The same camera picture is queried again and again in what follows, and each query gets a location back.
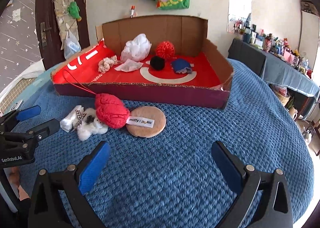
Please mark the tan round cushion pad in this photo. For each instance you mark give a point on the tan round cushion pad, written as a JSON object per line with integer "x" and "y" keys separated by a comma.
{"x": 146, "y": 121}

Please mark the white plush toy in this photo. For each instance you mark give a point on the white plush toy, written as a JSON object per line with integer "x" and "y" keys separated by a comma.
{"x": 89, "y": 125}

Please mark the blue cloth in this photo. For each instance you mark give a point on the blue cloth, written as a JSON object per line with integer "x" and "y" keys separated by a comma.
{"x": 181, "y": 66}

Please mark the green plush toy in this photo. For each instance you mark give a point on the green plush toy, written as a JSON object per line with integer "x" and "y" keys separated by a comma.
{"x": 74, "y": 11}

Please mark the orange foam net ball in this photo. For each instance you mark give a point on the orange foam net ball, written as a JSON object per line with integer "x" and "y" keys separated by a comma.
{"x": 165, "y": 50}

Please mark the wall mirror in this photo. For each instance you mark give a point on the wall mirror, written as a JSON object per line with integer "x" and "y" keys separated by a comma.
{"x": 238, "y": 13}

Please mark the light blue bedsheet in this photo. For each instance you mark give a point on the light blue bedsheet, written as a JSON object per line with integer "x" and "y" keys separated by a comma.
{"x": 25, "y": 89}

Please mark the dark brown door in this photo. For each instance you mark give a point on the dark brown door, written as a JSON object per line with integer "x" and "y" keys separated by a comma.
{"x": 48, "y": 31}

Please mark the red cardboard box tray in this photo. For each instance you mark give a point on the red cardboard box tray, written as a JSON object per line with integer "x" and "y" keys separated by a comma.
{"x": 209, "y": 85}

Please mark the red knitted plush hat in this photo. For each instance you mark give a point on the red knitted plush hat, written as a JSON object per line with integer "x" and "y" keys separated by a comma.
{"x": 110, "y": 110}

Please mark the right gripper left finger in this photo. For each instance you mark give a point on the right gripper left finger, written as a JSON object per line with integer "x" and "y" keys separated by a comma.
{"x": 47, "y": 208}

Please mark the white plastic bag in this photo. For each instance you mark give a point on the white plastic bag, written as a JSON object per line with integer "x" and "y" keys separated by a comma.
{"x": 71, "y": 46}

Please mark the mop handle orange tip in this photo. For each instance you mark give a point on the mop handle orange tip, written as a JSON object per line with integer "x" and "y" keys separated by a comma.
{"x": 133, "y": 12}

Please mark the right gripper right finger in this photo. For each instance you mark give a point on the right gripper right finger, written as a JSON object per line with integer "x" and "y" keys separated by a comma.
{"x": 274, "y": 208}

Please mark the blue cloth covered table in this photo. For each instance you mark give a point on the blue cloth covered table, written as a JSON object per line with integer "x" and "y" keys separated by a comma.
{"x": 272, "y": 69}

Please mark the beige hanging organizer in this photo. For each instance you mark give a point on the beige hanging organizer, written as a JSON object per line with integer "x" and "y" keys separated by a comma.
{"x": 64, "y": 20}

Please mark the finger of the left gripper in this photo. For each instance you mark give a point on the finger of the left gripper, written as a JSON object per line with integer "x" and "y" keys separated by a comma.
{"x": 39, "y": 133}
{"x": 12, "y": 118}

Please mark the clear plastic packet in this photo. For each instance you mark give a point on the clear plastic packet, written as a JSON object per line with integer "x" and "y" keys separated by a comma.
{"x": 129, "y": 66}

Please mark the white mesh bath pouf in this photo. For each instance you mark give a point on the white mesh bath pouf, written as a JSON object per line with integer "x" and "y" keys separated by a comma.
{"x": 137, "y": 49}

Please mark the black pompom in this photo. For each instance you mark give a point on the black pompom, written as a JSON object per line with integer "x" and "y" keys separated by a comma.
{"x": 157, "y": 63}

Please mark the blue knitted blanket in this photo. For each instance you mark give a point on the blue knitted blanket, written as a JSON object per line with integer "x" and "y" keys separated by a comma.
{"x": 170, "y": 180}

